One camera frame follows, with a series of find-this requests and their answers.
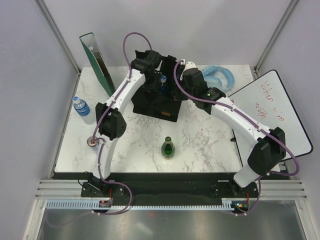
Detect right aluminium frame post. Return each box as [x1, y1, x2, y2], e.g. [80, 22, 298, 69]
[251, 0, 300, 76]

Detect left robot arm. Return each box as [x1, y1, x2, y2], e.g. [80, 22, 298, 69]
[89, 50, 162, 197]

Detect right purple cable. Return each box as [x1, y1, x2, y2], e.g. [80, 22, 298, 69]
[173, 61, 301, 217]

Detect Red Bull can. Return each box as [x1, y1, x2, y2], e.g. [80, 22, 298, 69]
[86, 136, 100, 152]

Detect aluminium frame post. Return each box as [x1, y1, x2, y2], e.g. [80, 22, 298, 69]
[251, 0, 300, 76]
[34, 0, 81, 76]

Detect black canvas bag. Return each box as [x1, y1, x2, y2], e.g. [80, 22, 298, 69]
[130, 50, 183, 122]

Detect blue label water bottle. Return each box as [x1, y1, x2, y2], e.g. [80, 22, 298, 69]
[159, 75, 167, 95]

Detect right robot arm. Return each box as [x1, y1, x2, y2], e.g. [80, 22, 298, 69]
[173, 67, 289, 197]

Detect white cable duct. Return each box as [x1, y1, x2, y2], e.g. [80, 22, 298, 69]
[45, 198, 249, 211]

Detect green glass bottle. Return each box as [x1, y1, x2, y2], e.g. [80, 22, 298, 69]
[161, 136, 176, 160]

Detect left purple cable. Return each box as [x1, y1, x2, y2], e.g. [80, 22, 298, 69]
[46, 32, 154, 228]

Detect whiteboard with red writing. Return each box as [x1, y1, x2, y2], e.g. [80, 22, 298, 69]
[229, 69, 314, 157]

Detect light blue headphones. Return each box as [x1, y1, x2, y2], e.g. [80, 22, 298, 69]
[202, 65, 235, 93]

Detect water bottle on table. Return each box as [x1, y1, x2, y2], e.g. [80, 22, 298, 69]
[72, 96, 96, 125]

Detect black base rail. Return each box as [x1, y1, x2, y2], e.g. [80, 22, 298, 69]
[52, 171, 292, 207]

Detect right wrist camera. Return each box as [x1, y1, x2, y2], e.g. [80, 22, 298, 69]
[180, 59, 198, 71]

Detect left aluminium frame post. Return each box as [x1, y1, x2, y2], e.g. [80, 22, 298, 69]
[34, 0, 81, 76]

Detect green file holder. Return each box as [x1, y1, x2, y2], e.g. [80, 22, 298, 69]
[79, 32, 116, 97]

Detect purple cable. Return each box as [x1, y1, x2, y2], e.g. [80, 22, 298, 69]
[173, 61, 301, 217]
[46, 32, 154, 228]

